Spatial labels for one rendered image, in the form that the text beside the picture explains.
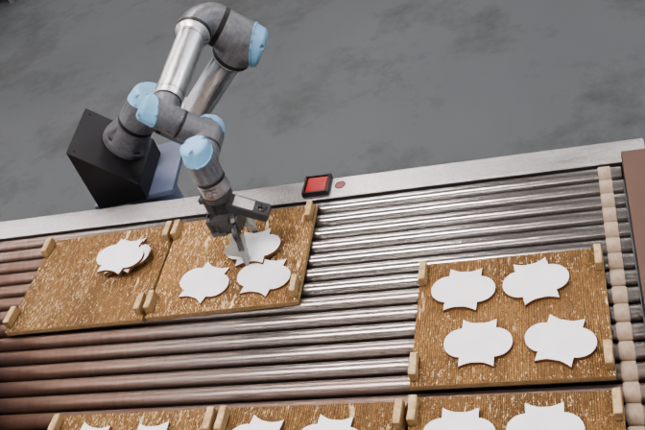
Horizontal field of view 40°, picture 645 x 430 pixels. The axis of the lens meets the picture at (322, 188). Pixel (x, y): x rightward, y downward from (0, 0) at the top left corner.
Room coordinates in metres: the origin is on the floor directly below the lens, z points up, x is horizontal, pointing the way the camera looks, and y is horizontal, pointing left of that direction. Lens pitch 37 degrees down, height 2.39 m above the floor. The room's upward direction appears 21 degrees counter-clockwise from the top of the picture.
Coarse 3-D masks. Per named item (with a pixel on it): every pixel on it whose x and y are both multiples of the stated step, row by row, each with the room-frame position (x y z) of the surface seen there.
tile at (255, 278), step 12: (252, 264) 1.72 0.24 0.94; (264, 264) 1.71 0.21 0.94; (276, 264) 1.69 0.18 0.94; (240, 276) 1.70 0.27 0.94; (252, 276) 1.68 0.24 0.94; (264, 276) 1.66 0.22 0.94; (276, 276) 1.65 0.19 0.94; (288, 276) 1.63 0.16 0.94; (252, 288) 1.64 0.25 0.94; (264, 288) 1.62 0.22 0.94; (276, 288) 1.61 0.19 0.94
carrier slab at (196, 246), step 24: (288, 216) 1.87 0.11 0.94; (192, 240) 1.92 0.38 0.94; (216, 240) 1.88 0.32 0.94; (288, 240) 1.77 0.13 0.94; (168, 264) 1.86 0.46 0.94; (192, 264) 1.82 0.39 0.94; (216, 264) 1.79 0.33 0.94; (288, 264) 1.68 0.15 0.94; (168, 288) 1.77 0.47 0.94; (240, 288) 1.66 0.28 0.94; (288, 288) 1.60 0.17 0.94; (168, 312) 1.68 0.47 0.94; (192, 312) 1.65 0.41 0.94; (216, 312) 1.62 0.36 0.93
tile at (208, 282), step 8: (208, 264) 1.79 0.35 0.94; (192, 272) 1.78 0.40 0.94; (200, 272) 1.77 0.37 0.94; (208, 272) 1.76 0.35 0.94; (216, 272) 1.75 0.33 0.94; (224, 272) 1.74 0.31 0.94; (184, 280) 1.76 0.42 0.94; (192, 280) 1.75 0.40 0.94; (200, 280) 1.74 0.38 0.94; (208, 280) 1.73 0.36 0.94; (216, 280) 1.72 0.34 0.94; (224, 280) 1.71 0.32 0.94; (184, 288) 1.73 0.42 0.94; (192, 288) 1.72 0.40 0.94; (200, 288) 1.71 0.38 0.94; (208, 288) 1.70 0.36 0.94; (216, 288) 1.69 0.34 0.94; (224, 288) 1.68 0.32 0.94; (184, 296) 1.71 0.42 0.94; (192, 296) 1.69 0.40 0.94; (200, 296) 1.68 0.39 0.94; (208, 296) 1.67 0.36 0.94; (216, 296) 1.67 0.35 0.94
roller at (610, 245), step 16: (608, 240) 1.38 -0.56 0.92; (624, 240) 1.36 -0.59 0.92; (432, 256) 1.54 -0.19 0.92; (448, 256) 1.52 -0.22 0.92; (464, 256) 1.50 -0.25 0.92; (480, 256) 1.48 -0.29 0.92; (496, 256) 1.46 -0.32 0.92; (320, 272) 1.63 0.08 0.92; (336, 272) 1.61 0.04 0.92; (352, 272) 1.59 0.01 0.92; (368, 272) 1.58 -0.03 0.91; (384, 272) 1.56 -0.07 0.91; (400, 272) 1.54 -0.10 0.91; (416, 272) 1.53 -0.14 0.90; (0, 304) 1.99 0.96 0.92; (16, 304) 1.97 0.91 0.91
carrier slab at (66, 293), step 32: (64, 256) 2.07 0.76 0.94; (96, 256) 2.01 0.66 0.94; (160, 256) 1.91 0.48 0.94; (32, 288) 1.98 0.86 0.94; (64, 288) 1.93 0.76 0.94; (96, 288) 1.88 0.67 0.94; (128, 288) 1.83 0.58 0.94; (32, 320) 1.85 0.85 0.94; (64, 320) 1.80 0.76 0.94; (96, 320) 1.75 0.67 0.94; (128, 320) 1.71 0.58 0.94
